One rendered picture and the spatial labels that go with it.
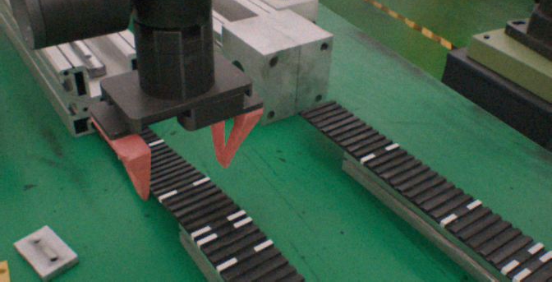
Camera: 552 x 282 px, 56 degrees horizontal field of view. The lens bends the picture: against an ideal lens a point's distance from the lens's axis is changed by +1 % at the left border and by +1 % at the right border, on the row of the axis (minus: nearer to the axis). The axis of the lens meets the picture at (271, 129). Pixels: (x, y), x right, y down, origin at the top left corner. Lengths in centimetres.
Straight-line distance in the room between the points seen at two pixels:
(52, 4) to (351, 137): 34
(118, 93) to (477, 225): 31
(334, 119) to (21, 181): 33
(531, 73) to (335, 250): 42
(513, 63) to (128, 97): 56
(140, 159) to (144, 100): 4
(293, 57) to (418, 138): 17
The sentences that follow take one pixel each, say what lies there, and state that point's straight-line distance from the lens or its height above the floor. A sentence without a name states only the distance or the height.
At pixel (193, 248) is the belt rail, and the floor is 79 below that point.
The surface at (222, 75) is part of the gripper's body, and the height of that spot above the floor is 93.
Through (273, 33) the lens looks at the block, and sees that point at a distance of 61.
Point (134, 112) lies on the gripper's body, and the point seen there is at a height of 93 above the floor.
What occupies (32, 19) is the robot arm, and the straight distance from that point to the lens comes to 32.
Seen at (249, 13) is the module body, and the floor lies 86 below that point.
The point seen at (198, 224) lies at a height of 82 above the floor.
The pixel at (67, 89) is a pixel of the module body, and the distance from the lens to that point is 59.
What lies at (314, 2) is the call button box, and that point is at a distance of 82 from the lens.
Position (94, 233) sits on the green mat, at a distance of 50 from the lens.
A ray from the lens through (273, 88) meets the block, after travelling 59.
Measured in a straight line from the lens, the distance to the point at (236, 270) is 41.
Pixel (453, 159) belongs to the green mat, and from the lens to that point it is 61.
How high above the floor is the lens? 113
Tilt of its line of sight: 35 degrees down
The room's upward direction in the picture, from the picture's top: 3 degrees clockwise
